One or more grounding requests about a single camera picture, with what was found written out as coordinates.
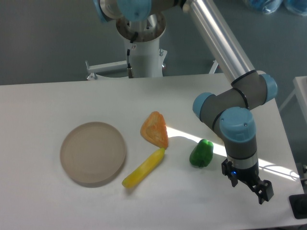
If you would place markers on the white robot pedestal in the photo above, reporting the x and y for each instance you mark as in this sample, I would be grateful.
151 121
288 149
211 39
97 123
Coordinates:
144 56

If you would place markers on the beige round plate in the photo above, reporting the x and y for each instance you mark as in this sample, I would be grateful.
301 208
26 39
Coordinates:
93 153

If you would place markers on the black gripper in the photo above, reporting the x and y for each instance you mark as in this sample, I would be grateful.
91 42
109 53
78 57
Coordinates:
250 177

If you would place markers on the orange triangular toy food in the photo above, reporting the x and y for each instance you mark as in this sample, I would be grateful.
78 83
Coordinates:
154 130

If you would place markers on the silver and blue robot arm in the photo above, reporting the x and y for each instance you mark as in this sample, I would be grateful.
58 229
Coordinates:
228 114

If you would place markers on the green bell pepper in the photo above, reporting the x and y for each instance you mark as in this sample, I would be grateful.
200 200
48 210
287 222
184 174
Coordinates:
202 154

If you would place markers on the black device at table edge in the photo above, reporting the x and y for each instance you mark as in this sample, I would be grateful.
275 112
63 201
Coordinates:
299 205

